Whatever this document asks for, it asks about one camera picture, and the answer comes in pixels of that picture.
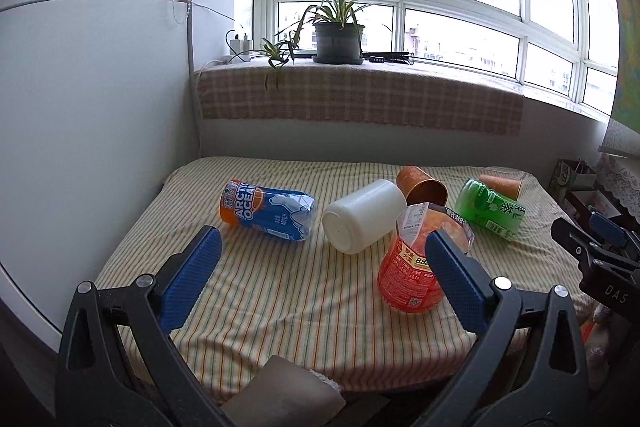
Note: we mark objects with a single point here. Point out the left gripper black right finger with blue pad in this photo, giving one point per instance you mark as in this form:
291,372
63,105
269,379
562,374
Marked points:
527,366

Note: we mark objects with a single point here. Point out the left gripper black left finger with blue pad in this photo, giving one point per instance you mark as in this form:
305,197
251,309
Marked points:
117,365

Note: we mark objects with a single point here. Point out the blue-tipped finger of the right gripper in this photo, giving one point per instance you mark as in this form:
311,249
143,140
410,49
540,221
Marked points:
615,235

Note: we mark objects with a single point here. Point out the red instant noodle cup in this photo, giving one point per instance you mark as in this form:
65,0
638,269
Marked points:
405,280

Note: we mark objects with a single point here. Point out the orange paper cup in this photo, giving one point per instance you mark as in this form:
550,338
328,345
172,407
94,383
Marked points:
509,188

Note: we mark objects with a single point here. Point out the brown paper cup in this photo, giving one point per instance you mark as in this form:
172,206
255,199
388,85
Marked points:
418,186

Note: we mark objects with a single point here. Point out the white plastic cup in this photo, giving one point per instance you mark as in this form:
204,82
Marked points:
359,219

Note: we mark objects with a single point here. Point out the white lace cloth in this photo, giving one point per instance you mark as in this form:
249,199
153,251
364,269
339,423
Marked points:
620,177

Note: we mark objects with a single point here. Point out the green white box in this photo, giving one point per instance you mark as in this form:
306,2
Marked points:
571,175

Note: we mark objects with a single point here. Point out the green tea bottle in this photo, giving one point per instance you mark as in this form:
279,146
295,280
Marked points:
480,204

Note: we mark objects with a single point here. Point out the striped yellow table cloth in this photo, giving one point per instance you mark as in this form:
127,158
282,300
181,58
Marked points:
304,302

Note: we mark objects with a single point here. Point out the grey cloth sleeve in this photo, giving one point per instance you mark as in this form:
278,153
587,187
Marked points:
285,394

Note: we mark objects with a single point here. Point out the blue orange Arctic Ocean bottle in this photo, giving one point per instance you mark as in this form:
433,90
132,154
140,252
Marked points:
284,214

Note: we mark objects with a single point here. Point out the black object on sill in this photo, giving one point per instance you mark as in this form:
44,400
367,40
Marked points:
404,58

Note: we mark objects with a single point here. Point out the brown plaid cloth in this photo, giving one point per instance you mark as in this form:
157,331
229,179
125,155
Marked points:
360,95

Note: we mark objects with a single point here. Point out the potted spider plant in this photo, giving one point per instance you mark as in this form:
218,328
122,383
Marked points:
338,35

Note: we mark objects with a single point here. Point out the white phone charger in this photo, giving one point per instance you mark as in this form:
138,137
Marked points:
240,48

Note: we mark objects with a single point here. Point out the wall map poster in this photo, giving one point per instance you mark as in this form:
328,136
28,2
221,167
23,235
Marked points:
622,134

